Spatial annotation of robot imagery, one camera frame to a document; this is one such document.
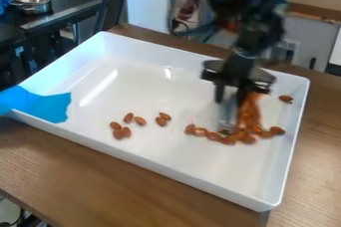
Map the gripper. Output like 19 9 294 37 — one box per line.
199 50 279 108

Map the pile of brown bits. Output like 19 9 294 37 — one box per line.
182 122 288 146
108 112 173 141

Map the single brown bit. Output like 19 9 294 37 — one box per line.
276 94 296 105

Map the white tray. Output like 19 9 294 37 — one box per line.
6 31 312 213

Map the blue tape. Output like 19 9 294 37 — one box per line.
0 85 74 124

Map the black shelf unit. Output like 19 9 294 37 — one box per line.
0 0 105 92

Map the silver pot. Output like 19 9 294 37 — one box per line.
8 0 55 15

